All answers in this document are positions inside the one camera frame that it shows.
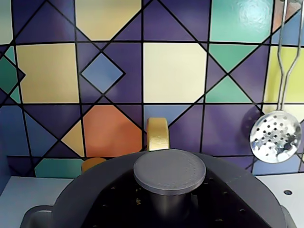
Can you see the steel skimmer spoon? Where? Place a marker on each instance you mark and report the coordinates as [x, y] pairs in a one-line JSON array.
[[273, 137]]

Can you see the gray pot lid with knob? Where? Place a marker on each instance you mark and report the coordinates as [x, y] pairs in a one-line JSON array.
[[169, 172]]

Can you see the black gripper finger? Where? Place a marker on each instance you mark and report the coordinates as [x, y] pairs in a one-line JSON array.
[[118, 209], [218, 211]]

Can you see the gray plastic pot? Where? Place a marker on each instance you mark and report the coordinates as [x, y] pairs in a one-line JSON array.
[[38, 218]]

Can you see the gold toy faucet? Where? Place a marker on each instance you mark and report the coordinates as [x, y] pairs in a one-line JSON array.
[[158, 135]]

